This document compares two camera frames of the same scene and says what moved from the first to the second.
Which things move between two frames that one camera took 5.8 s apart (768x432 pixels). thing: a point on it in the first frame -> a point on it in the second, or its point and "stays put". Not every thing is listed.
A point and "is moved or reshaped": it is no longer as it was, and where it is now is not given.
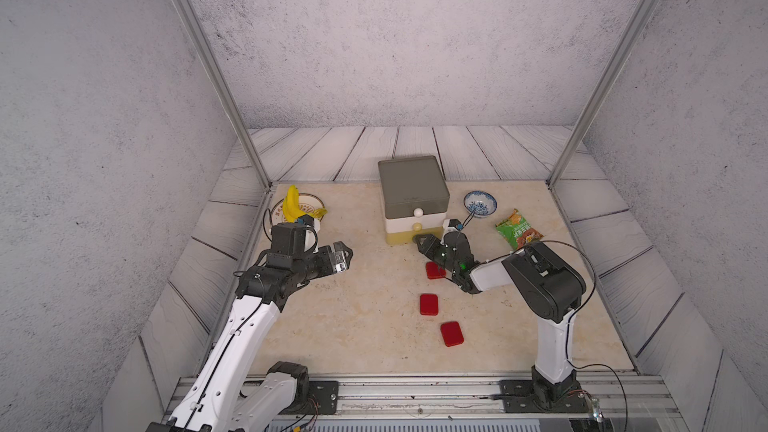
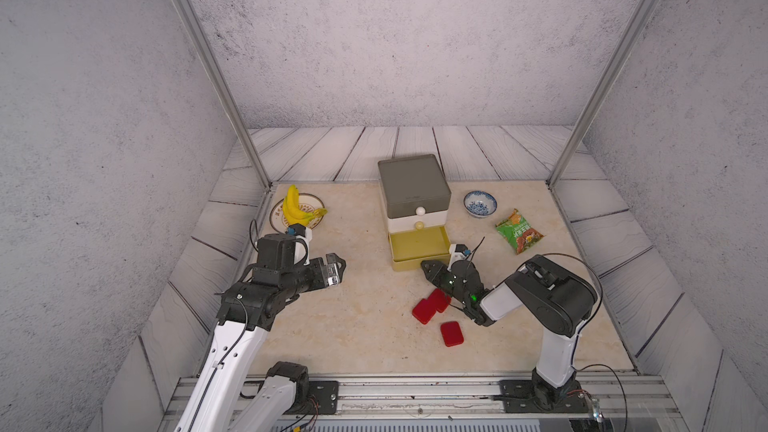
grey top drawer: [413, 185] stays put
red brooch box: [433, 272] is moved or reshaped
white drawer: [415, 222] stays put
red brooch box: [429, 304] is moved or reshaped
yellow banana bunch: [292, 209] stays put
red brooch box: [452, 333] stays put
